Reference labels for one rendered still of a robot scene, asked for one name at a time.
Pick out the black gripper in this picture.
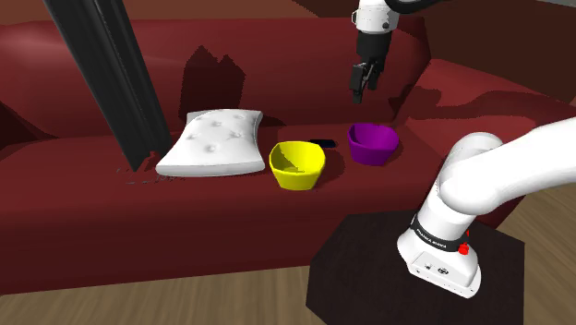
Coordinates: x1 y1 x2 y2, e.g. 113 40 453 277
350 30 392 105

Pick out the purple bowl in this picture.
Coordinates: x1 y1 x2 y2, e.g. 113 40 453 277
347 122 401 167

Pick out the yellow bowl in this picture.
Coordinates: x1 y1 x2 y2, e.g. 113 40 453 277
269 140 327 191

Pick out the white tufted cushion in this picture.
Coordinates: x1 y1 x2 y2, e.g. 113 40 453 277
154 108 267 178

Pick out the dark robot stand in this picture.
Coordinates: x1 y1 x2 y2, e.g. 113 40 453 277
305 209 526 325

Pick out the dark red sofa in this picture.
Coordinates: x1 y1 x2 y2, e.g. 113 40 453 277
0 17 576 296

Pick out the black slanted post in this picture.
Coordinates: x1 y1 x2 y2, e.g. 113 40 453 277
43 0 174 173

